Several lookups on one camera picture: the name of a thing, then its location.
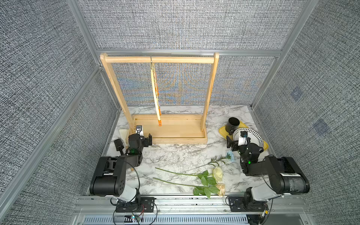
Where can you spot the peach rose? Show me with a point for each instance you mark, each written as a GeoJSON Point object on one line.
{"type": "Point", "coordinates": [205, 190]}

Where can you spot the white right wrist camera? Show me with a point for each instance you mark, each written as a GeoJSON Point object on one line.
{"type": "Point", "coordinates": [244, 139]}

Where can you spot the blue flower with stem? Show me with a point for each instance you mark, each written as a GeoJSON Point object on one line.
{"type": "Point", "coordinates": [215, 161]}

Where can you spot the yellow tray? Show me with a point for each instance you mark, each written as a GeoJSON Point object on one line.
{"type": "Point", "coordinates": [224, 134]}

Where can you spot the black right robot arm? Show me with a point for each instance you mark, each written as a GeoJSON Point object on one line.
{"type": "Point", "coordinates": [285, 176]}

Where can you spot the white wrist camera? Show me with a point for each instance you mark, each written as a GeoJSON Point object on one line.
{"type": "Point", "coordinates": [244, 139]}
{"type": "Point", "coordinates": [139, 130]}

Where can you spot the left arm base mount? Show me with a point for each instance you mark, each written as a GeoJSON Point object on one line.
{"type": "Point", "coordinates": [144, 204]}

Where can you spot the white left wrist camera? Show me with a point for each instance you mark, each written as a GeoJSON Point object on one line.
{"type": "Point", "coordinates": [139, 130]}

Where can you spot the aluminium rail front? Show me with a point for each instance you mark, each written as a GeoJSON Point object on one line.
{"type": "Point", "coordinates": [188, 204]}

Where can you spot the white dotted plate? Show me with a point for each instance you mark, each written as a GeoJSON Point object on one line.
{"type": "Point", "coordinates": [255, 137]}

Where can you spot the wooden clothes rack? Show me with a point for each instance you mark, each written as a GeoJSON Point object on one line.
{"type": "Point", "coordinates": [176, 128]}

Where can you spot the black mug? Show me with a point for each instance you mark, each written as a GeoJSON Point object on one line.
{"type": "Point", "coordinates": [232, 125]}

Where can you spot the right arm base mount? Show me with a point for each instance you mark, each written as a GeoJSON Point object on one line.
{"type": "Point", "coordinates": [238, 204]}

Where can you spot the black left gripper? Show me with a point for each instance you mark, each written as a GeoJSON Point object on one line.
{"type": "Point", "coordinates": [133, 139]}

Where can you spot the cream rose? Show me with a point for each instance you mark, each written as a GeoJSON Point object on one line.
{"type": "Point", "coordinates": [217, 174]}

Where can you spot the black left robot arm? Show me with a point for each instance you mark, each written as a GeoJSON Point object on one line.
{"type": "Point", "coordinates": [109, 178]}

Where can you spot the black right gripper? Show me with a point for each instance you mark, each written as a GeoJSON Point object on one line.
{"type": "Point", "coordinates": [235, 143]}

